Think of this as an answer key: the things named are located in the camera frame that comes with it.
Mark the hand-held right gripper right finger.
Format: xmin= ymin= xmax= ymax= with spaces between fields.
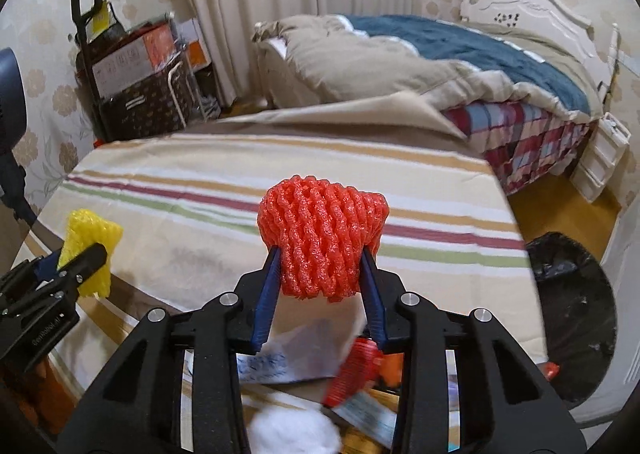
xmin=359 ymin=248 xmax=587 ymax=454

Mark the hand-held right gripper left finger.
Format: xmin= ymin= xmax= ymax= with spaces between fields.
xmin=57 ymin=246 xmax=282 ymax=454

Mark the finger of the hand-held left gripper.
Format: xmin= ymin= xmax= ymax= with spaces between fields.
xmin=0 ymin=250 xmax=68 ymax=303
xmin=0 ymin=243 xmax=108 ymax=321

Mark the yellow foam fruit net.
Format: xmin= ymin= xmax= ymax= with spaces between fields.
xmin=57 ymin=209 xmax=124 ymax=299

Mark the red foam fruit net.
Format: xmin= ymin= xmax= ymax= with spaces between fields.
xmin=256 ymin=175 xmax=391 ymax=303

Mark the black bagged trash bin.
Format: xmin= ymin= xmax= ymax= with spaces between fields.
xmin=525 ymin=232 xmax=617 ymax=405

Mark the white paper sheet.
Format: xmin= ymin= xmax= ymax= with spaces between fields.
xmin=237 ymin=319 xmax=371 ymax=385

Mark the red mesh net bag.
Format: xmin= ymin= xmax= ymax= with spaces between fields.
xmin=322 ymin=336 xmax=386 ymax=407

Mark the printed paper packet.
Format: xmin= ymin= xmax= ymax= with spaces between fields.
xmin=330 ymin=393 xmax=401 ymax=450

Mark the white crumpled tissue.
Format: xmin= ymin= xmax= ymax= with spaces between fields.
xmin=247 ymin=406 xmax=343 ymax=454

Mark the striped tablecloth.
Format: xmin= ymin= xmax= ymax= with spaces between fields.
xmin=10 ymin=88 xmax=546 ymax=454

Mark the black shopping trolley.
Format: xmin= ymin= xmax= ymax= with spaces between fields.
xmin=70 ymin=0 xmax=201 ymax=145

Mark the dark blue chair back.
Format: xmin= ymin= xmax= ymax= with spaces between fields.
xmin=0 ymin=48 xmax=38 ymax=227

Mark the white printed flat box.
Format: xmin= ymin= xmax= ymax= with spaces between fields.
xmin=92 ymin=44 xmax=153 ymax=99

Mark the red orange flat box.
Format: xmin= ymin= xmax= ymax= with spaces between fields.
xmin=120 ymin=21 xmax=181 ymax=69

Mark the bed with plaid blanket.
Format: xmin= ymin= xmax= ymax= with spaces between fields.
xmin=251 ymin=14 xmax=603 ymax=122

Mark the yellow tag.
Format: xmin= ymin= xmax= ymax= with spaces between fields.
xmin=92 ymin=2 xmax=112 ymax=40

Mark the orange white cardboard box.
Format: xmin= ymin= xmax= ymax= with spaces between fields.
xmin=172 ymin=18 xmax=212 ymax=74

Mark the white plastic drawer unit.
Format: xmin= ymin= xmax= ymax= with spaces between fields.
xmin=570 ymin=111 xmax=631 ymax=202

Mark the blue blanket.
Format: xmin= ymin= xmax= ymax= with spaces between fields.
xmin=345 ymin=14 xmax=591 ymax=115

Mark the white bed headboard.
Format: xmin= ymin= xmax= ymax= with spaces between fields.
xmin=460 ymin=0 xmax=621 ymax=104

